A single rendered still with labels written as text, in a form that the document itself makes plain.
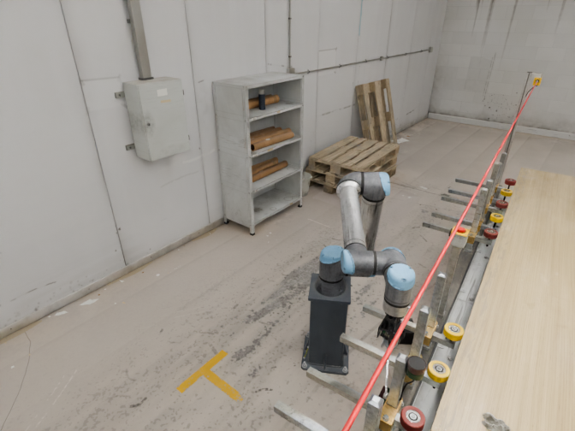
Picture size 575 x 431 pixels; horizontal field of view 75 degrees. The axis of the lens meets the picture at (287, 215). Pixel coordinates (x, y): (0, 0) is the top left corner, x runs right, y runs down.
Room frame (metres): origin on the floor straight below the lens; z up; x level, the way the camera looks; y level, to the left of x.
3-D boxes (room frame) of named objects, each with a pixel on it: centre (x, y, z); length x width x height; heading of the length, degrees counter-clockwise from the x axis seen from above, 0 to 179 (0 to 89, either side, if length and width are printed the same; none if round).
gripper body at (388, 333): (1.01, -0.38, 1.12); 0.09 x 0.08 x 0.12; 146
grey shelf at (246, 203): (3.96, 0.27, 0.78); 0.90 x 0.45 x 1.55; 142
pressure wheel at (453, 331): (1.20, -0.73, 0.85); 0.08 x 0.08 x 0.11
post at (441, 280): (1.29, -0.66, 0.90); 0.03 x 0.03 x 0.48; 56
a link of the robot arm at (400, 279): (1.02, -0.38, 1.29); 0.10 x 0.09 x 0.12; 176
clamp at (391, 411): (0.86, -0.37, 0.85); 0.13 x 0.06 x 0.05; 146
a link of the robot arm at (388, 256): (1.14, -0.38, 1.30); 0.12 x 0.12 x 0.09; 86
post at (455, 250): (1.51, -0.81, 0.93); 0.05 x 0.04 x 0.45; 146
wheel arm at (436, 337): (1.31, -0.56, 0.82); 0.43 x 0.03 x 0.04; 56
